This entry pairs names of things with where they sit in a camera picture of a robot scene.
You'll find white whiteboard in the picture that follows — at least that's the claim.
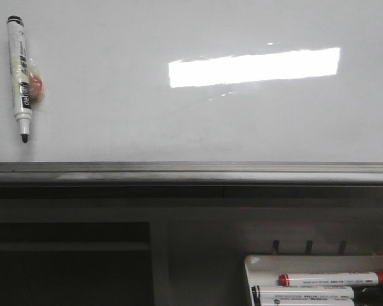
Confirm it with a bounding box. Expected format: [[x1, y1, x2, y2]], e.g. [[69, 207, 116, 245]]
[[0, 1, 383, 162]]

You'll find white marker tray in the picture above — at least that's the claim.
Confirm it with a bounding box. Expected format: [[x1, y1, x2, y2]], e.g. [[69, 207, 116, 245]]
[[244, 254, 383, 305]]

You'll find black capped marker upper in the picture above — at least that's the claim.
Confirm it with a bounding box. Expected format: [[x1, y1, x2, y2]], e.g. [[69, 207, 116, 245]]
[[251, 285, 355, 300]]

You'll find aluminium whiteboard frame rail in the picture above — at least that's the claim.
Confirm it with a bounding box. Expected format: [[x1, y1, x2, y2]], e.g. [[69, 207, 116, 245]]
[[0, 162, 383, 186]]

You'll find red capped marker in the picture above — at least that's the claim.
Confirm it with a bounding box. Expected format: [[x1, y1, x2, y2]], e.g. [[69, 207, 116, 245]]
[[278, 270, 383, 287]]

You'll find black capped marker lower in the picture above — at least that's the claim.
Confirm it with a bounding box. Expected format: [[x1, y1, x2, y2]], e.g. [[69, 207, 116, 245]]
[[256, 298, 354, 306]]

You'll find black capped marker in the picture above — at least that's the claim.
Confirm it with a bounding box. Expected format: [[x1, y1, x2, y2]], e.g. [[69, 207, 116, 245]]
[[256, 298, 354, 306], [251, 285, 355, 300]]

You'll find black whiteboard marker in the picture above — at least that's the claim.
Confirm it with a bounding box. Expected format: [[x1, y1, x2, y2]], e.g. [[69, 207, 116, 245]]
[[6, 15, 43, 143]]

